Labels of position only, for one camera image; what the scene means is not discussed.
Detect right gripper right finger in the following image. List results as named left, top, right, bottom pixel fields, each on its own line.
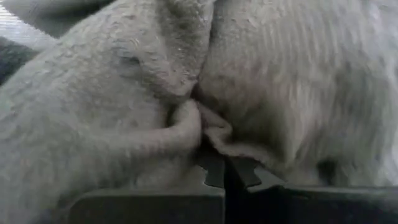
left=224, top=155, right=398, bottom=224

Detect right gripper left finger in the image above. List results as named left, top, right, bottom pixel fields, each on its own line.
left=63, top=146, right=225, bottom=224

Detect grey terry towel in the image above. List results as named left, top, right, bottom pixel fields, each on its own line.
left=0, top=0, right=398, bottom=224

